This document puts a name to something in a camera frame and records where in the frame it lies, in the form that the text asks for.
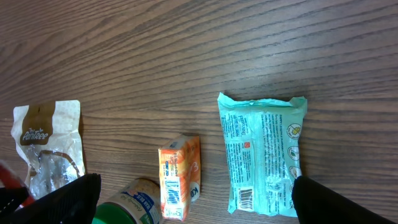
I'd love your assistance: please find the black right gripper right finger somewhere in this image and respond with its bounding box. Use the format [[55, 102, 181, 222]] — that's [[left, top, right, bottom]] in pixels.
[[292, 176, 394, 224]]

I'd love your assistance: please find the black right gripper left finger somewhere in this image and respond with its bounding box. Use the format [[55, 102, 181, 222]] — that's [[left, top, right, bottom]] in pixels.
[[1, 174, 101, 224]]

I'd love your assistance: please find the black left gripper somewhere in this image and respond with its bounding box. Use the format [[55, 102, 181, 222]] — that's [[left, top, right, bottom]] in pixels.
[[0, 187, 29, 218]]

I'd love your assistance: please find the red snack bar wrapper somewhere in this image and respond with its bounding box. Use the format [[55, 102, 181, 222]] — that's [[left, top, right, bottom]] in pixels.
[[1, 160, 35, 207]]

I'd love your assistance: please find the green lid seasoning jar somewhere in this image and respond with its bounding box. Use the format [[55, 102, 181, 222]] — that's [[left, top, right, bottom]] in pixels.
[[92, 178, 164, 224]]

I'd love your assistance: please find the white brown snack packet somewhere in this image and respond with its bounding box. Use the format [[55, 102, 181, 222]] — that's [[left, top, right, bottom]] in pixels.
[[11, 100, 86, 200]]

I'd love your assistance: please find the teal tissue packet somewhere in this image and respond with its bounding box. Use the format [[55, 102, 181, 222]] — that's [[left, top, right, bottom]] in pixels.
[[217, 93, 307, 217]]

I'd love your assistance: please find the orange snack packet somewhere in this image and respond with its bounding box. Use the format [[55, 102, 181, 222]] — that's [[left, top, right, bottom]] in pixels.
[[158, 135, 201, 221]]

